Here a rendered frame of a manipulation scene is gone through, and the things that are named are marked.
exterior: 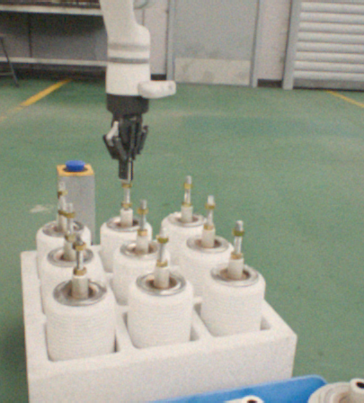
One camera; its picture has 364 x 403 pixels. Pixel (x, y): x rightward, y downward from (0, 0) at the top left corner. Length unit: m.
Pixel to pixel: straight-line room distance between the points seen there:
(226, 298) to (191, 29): 5.06
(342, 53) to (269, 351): 5.32
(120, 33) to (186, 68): 4.87
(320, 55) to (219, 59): 1.09
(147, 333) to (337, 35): 5.36
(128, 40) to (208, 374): 0.53
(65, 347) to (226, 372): 0.24
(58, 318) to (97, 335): 0.06
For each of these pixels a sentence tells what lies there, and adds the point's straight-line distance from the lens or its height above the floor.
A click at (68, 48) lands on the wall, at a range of 5.81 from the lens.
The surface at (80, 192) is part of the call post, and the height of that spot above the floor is 0.28.
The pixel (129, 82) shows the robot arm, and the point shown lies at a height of 0.52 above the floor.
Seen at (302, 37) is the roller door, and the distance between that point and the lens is 5.82.
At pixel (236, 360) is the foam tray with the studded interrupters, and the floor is 0.15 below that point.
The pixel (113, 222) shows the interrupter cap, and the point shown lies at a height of 0.25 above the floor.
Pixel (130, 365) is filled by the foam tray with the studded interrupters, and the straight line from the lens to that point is 0.72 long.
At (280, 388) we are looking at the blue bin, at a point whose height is 0.11.
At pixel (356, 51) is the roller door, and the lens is 6.01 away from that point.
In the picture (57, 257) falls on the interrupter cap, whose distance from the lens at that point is 0.84.
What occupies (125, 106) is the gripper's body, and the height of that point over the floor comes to 0.48.
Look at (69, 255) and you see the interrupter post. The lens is 0.83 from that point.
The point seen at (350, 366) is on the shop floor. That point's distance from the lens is 1.09.
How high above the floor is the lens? 0.61
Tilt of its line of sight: 19 degrees down
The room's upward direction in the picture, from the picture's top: 3 degrees clockwise
